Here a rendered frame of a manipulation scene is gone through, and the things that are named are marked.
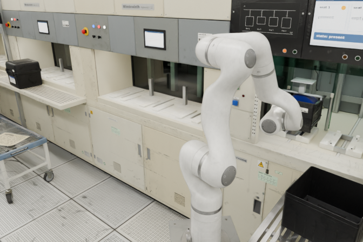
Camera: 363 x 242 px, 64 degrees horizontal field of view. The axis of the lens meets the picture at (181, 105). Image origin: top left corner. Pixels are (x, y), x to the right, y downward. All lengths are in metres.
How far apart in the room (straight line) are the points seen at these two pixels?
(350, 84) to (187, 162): 1.65
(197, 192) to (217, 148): 0.21
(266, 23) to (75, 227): 2.03
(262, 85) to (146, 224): 1.69
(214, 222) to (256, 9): 1.04
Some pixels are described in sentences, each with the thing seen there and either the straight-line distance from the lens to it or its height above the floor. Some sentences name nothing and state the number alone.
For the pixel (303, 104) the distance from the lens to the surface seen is 1.81.
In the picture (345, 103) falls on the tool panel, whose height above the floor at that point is 0.94.
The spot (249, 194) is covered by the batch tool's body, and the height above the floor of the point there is 0.52.
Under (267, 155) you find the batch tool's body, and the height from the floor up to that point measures 0.82.
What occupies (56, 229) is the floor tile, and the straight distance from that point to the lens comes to 2.65.
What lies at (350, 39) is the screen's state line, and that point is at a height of 1.51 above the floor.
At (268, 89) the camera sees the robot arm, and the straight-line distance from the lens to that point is 1.15.
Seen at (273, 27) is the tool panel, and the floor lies 1.54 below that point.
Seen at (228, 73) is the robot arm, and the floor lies 1.47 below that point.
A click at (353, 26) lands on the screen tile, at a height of 1.56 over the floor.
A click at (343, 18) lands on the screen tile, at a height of 1.59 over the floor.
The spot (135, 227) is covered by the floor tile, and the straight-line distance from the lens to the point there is 2.50.
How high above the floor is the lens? 1.68
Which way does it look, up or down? 20 degrees down
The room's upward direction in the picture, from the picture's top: straight up
